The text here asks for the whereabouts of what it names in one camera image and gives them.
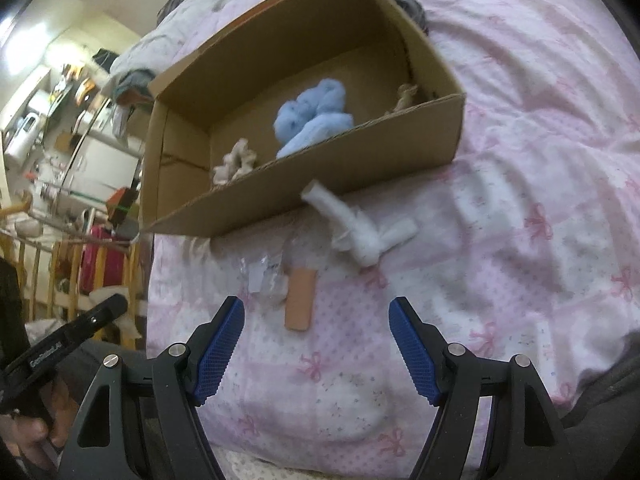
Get red storage box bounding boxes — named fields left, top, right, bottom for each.
left=80, top=225, right=128, bottom=296

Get cardboard box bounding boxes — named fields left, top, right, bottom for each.
left=140, top=0, right=467, bottom=237

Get white kitchen counter cabinet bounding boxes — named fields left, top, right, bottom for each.
left=75, top=135, right=143, bottom=197

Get person's left hand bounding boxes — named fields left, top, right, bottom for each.
left=10, top=376, right=79, bottom=457

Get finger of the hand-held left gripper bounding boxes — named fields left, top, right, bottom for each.
left=54, top=294, right=128, bottom=350

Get person's leg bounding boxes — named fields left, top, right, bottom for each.
left=562, top=330, right=640, bottom=480
left=65, top=340, right=108, bottom=398

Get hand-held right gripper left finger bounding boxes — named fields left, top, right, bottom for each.
left=57, top=296, right=246, bottom=480

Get grey floral duvet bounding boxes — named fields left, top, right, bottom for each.
left=110, top=0, right=281, bottom=98

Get fluffy light blue scrunchie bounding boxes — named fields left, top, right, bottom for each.
left=274, top=79, right=356, bottom=158

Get small cream scrunchie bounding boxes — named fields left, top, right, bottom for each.
left=212, top=137, right=258, bottom=186

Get dark pillow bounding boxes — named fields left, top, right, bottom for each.
left=156, top=0, right=193, bottom=23

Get blue cloth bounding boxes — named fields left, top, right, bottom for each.
left=115, top=67, right=152, bottom=107

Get yellow rack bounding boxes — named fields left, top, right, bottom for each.
left=0, top=237, right=146, bottom=323

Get pink bow-print blanket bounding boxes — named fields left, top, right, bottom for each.
left=145, top=0, right=640, bottom=480

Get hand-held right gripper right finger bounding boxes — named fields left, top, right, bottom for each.
left=389, top=297, right=571, bottom=480

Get person's right leg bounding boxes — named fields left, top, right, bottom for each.
left=562, top=330, right=640, bottom=480

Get white water heater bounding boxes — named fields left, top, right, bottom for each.
left=4, top=110, right=43, bottom=161

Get clear plastic packet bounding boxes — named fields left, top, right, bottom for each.
left=239, top=237, right=323, bottom=307

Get brown card tag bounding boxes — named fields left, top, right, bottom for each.
left=284, top=267, right=317, bottom=332

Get person's left leg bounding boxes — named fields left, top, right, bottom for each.
left=65, top=340, right=108, bottom=398

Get white socks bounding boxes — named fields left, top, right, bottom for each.
left=301, top=179, right=420, bottom=267

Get beige lace scrunchie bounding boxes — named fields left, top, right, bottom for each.
left=385, top=84, right=421, bottom=115

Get dark grey garment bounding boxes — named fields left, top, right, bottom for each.
left=385, top=0, right=431, bottom=36

